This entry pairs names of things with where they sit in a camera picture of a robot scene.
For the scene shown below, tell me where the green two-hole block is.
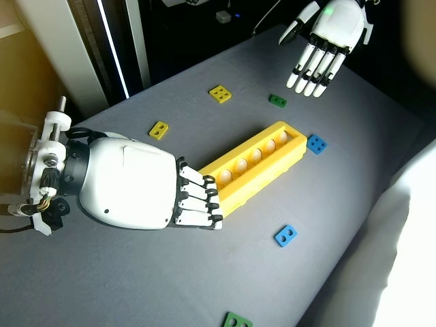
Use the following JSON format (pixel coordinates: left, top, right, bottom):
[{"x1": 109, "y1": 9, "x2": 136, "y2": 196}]
[
  {"x1": 223, "y1": 311, "x2": 253, "y2": 327},
  {"x1": 268, "y1": 93, "x2": 288, "y2": 109}
]

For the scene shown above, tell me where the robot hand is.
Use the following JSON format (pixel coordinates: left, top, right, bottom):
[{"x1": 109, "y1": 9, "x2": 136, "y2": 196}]
[
  {"x1": 278, "y1": 0, "x2": 365, "y2": 99},
  {"x1": 77, "y1": 131, "x2": 225, "y2": 232}
]

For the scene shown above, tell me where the yellow two-hole block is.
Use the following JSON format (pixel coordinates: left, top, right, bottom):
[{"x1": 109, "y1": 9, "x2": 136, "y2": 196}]
[{"x1": 148, "y1": 121, "x2": 170, "y2": 140}]

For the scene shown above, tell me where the blurred tan object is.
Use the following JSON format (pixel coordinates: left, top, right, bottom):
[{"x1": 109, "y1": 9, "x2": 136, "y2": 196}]
[{"x1": 398, "y1": 0, "x2": 436, "y2": 89}]

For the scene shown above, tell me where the white pillar panel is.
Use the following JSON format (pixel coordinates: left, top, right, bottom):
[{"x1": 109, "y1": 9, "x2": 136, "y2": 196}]
[{"x1": 15, "y1": 0, "x2": 110, "y2": 119}]

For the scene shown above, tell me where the blue two-hole block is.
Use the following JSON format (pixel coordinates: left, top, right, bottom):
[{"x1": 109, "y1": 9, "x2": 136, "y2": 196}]
[{"x1": 274, "y1": 223, "x2": 298, "y2": 247}]

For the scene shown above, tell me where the grey table cloth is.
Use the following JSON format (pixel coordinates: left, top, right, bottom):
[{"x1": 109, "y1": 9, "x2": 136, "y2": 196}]
[{"x1": 0, "y1": 24, "x2": 430, "y2": 327}]

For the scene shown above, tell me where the white light strip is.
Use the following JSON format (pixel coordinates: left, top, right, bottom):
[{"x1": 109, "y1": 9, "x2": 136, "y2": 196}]
[{"x1": 96, "y1": 0, "x2": 131, "y2": 99}]

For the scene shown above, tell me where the yellow egg carton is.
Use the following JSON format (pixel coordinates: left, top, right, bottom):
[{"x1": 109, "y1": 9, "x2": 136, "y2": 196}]
[{"x1": 198, "y1": 121, "x2": 308, "y2": 219}]

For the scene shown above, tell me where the white fabric sheet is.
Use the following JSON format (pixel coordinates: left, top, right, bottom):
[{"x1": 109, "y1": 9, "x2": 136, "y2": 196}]
[{"x1": 294, "y1": 138, "x2": 436, "y2": 327}]

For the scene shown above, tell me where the blue four-hole square block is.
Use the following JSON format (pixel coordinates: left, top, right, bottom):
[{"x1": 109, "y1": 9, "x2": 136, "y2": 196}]
[{"x1": 306, "y1": 134, "x2": 328, "y2": 156}]

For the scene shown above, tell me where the yellow four-hole square block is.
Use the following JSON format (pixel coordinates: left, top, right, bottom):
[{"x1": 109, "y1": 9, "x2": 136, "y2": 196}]
[{"x1": 208, "y1": 85, "x2": 233, "y2": 105}]

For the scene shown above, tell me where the thin white cable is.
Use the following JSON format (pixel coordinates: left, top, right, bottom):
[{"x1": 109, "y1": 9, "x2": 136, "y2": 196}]
[{"x1": 251, "y1": 9, "x2": 273, "y2": 37}]

